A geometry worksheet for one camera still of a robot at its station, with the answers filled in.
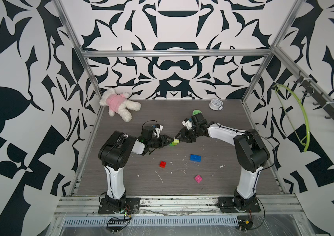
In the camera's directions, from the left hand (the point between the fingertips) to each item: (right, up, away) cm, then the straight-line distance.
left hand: (170, 139), depth 96 cm
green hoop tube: (+60, +7, -30) cm, 68 cm away
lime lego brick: (+3, -1, -4) cm, 5 cm away
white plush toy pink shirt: (-37, +24, +9) cm, 45 cm away
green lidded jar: (+19, +18, +12) cm, 29 cm away
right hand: (+4, +3, -4) cm, 6 cm away
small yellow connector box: (+35, -35, -25) cm, 55 cm away
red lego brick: (-5, -13, -10) cm, 17 cm away
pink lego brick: (+15, -19, -14) cm, 28 cm away
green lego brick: (0, -3, -2) cm, 4 cm away
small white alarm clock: (+35, +24, +18) cm, 46 cm away
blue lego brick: (+15, -10, -7) cm, 19 cm away
